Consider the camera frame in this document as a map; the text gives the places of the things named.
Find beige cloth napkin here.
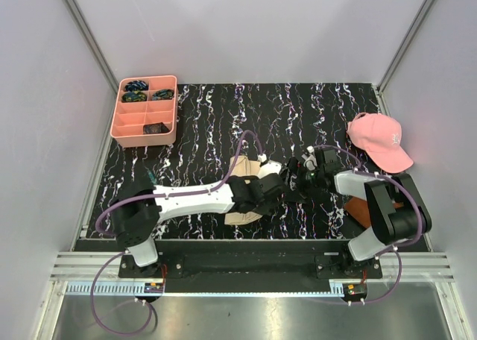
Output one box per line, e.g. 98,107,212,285
224,155,262,226

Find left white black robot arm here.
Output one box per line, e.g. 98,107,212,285
110,161,286,277

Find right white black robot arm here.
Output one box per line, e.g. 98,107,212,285
287,145,432,278

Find brown suede cloth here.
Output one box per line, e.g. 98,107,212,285
344,197,384,229

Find black marbled table mat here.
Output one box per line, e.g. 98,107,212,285
81,83,379,239

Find pink baseball cap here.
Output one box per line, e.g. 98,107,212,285
347,113,414,174

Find dark patterned object in box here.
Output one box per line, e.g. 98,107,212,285
143,122,170,135

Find blue patterned object right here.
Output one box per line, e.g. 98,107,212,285
151,89,174,101

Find pink plastic divided organizer box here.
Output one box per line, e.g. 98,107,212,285
110,75,178,148

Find left orange connector box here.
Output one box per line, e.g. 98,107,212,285
145,283,164,293

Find blue yellow patterned object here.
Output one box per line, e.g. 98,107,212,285
121,90,148,103

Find blue patterned object top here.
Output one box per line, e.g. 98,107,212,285
124,80,148,92

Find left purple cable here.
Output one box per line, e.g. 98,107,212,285
91,130,268,336

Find purple cable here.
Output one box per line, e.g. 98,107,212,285
91,130,268,336
305,144,428,304

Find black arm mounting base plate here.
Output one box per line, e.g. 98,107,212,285
119,240,382,295

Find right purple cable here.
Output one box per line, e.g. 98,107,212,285
305,144,428,304

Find grey slotted cable duct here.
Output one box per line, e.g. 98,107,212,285
66,281,165,296

